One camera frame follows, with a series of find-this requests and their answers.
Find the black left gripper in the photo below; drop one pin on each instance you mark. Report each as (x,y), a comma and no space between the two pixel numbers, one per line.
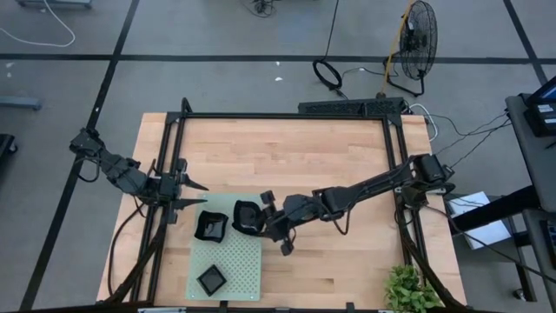
(168,189)

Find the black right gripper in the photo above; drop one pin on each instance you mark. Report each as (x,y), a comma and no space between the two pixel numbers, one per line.
(291,213)

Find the black wavy square plate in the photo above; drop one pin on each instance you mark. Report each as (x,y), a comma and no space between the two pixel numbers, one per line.
(211,226)

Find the small black square dish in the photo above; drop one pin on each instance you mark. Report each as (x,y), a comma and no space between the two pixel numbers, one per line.
(211,280)

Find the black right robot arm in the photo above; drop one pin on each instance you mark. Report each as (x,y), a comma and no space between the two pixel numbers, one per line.
(369,187)

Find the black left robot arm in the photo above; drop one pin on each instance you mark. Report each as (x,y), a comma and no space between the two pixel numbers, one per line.
(126,174)

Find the mint green perforated rack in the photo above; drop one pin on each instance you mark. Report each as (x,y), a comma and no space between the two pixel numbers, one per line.
(236,265)

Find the black perforated control box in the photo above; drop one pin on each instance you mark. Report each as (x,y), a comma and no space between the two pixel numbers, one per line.
(347,107)

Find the green artificial plant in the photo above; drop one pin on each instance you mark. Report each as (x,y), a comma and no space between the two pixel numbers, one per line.
(408,289)

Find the black chair base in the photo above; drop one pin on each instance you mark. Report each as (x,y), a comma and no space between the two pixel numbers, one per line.
(5,145)

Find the grey table foot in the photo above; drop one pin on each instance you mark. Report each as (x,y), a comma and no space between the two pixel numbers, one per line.
(19,103)

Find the black diagonal desk beam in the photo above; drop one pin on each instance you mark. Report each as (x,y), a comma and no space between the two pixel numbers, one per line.
(495,211)

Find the black floor fan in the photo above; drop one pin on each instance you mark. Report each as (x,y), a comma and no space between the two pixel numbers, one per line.
(418,41)

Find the grey cart base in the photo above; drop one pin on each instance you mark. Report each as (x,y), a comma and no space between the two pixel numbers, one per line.
(52,3)

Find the grey desk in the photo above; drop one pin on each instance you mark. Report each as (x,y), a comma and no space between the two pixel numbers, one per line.
(532,165)

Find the black box white labels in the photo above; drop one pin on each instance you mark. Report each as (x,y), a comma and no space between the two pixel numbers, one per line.
(538,126)

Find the black laptop blue screen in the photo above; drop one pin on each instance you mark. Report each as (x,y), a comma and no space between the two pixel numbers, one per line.
(549,92)

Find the black aluminium rig frame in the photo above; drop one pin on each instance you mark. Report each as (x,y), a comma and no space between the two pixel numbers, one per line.
(282,116)

